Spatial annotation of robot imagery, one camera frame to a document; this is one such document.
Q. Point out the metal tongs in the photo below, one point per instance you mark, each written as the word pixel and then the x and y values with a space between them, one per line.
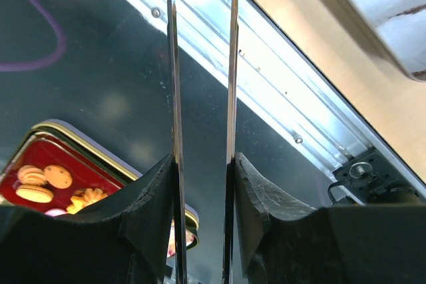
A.
pixel 177 147

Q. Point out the aluminium front rail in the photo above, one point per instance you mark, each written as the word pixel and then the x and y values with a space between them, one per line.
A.
pixel 303 70

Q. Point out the decorated cookie tin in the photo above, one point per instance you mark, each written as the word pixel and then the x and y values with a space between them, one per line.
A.
pixel 57 170

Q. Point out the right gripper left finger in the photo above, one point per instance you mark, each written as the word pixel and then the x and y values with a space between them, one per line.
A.
pixel 120 239

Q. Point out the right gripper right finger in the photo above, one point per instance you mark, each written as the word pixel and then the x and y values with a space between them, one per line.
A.
pixel 283 240

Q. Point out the square cookie tin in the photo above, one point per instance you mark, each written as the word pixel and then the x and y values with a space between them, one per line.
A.
pixel 395 30

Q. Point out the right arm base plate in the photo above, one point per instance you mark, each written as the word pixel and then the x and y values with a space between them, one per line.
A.
pixel 369 178

